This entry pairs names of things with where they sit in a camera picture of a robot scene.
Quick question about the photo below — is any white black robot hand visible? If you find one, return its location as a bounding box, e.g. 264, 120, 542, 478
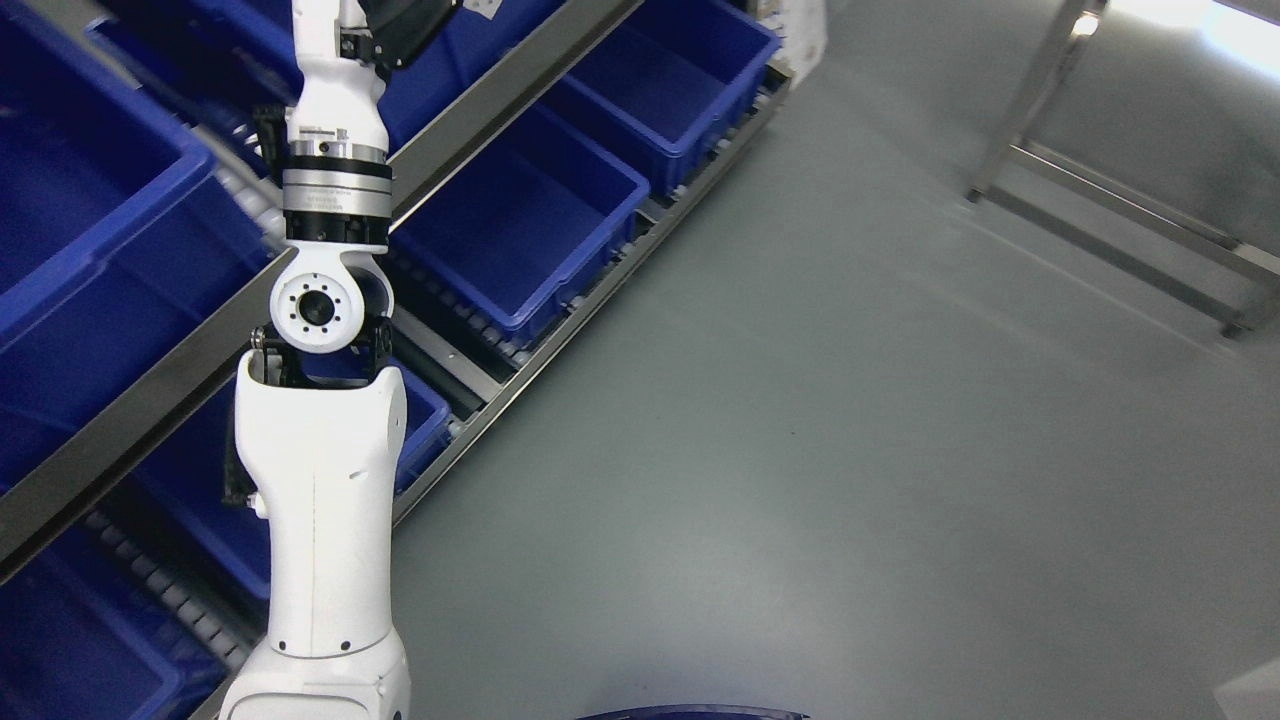
292, 1, 461, 120

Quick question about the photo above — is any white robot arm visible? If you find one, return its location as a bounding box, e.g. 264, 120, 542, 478
219, 1, 460, 719

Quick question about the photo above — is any blue bin under arm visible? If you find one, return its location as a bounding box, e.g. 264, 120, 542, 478
125, 360, 453, 611

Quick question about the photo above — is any metal shelf rack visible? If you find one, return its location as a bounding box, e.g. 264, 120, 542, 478
0, 0, 801, 720

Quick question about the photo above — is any blue bin upper centre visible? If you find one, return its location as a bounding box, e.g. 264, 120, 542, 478
86, 1, 561, 150

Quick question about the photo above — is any blue bin lower middle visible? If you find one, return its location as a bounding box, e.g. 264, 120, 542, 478
390, 104, 650, 348

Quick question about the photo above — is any blue bin lower right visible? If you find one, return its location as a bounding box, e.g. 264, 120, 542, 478
541, 1, 781, 196

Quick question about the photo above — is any blue bin upper left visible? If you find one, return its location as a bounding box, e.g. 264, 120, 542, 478
1, 1, 268, 489

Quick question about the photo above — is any blue storage bin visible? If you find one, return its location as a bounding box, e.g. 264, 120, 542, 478
1, 528, 227, 719

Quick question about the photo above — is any stainless steel table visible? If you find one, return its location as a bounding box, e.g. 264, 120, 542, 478
966, 1, 1277, 338

